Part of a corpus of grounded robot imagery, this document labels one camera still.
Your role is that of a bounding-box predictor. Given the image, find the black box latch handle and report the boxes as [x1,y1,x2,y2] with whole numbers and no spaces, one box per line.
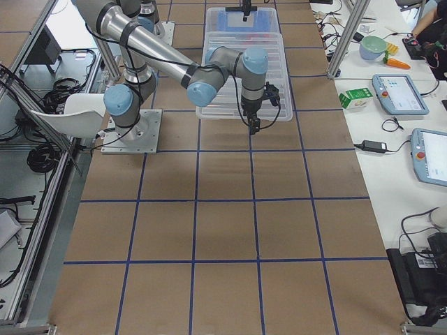
[225,6,258,15]

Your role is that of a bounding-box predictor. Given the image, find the teach pendant tablet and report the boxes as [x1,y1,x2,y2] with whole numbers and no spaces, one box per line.
[372,74,430,116]
[411,128,446,186]

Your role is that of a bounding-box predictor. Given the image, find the clear plastic storage box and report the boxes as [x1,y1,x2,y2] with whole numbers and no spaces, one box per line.
[205,7,279,33]

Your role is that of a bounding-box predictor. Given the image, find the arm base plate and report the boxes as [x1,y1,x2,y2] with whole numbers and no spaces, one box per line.
[154,21,175,45]
[100,110,163,154]

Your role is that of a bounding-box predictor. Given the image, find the aluminium frame post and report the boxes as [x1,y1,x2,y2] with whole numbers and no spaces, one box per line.
[327,0,370,79]

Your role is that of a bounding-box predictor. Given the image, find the toy carrot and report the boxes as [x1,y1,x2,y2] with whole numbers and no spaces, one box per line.
[383,51,411,70]

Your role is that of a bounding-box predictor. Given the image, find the clear plastic box lid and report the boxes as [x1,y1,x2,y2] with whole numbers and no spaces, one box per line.
[188,32,293,121]

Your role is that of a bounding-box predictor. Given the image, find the green blue bowl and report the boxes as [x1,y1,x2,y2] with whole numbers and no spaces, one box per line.
[359,36,387,60]

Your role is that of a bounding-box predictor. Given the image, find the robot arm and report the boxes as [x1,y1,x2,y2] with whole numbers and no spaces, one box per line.
[115,0,258,23]
[75,1,271,135]

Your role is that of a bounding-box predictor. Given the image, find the blue plastic tray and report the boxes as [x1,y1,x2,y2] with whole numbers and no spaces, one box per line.
[216,11,270,32]

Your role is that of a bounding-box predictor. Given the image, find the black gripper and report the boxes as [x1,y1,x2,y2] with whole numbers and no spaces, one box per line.
[241,0,252,21]
[241,98,262,135]

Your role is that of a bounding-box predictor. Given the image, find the black power adapter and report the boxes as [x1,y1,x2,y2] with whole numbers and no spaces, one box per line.
[362,140,388,154]

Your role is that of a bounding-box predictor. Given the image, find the white chair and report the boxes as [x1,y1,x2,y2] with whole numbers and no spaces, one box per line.
[31,93,105,139]

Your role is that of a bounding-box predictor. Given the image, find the yellow toy corn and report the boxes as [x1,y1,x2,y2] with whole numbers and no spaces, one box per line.
[386,42,399,56]

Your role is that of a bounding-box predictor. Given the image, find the green white carton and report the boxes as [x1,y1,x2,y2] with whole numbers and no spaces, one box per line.
[339,87,373,110]

